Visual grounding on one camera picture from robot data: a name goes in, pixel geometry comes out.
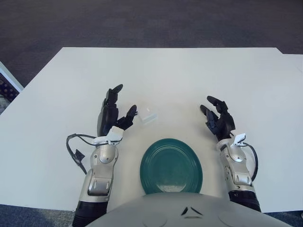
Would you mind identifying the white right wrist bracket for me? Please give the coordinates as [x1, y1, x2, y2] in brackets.
[233, 133, 247, 145]

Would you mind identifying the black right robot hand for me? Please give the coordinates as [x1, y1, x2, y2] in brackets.
[200, 95, 236, 142]

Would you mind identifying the dark green plate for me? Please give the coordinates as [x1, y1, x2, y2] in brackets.
[139, 138, 204, 196]

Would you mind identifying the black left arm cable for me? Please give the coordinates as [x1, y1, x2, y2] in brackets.
[66, 133, 100, 175]

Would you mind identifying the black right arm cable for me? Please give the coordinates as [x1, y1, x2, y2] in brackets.
[243, 141, 258, 183]

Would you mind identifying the white framed patterned board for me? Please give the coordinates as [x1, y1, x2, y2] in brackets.
[0, 61, 24, 114]

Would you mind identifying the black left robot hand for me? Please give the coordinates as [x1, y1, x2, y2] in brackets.
[96, 83, 138, 138]

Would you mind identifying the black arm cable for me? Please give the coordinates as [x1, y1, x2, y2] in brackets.
[66, 133, 100, 175]
[243, 141, 258, 183]

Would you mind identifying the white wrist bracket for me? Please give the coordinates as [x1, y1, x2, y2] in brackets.
[233, 133, 247, 145]
[92, 126, 125, 145]

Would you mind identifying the white charger block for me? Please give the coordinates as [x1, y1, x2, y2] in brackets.
[138, 107, 159, 125]

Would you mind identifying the grey robot torso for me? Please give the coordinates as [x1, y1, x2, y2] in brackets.
[85, 192, 296, 227]

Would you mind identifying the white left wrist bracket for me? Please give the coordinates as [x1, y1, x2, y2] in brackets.
[92, 126, 125, 145]

